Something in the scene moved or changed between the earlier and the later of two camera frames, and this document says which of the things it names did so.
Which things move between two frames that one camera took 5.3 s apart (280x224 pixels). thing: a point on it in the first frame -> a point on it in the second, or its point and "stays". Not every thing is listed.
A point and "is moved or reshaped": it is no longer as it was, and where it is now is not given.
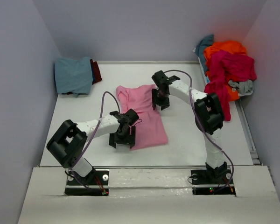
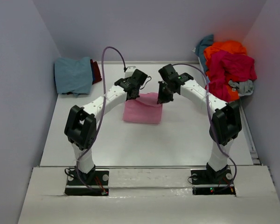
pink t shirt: x=149 y=130 is moved or reshaped
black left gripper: x=129 y=139 -> x=137 y=96
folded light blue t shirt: x=73 y=75 stays
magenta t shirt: x=240 y=68 stays
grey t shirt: x=244 y=88 stays
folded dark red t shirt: x=96 y=75 stays
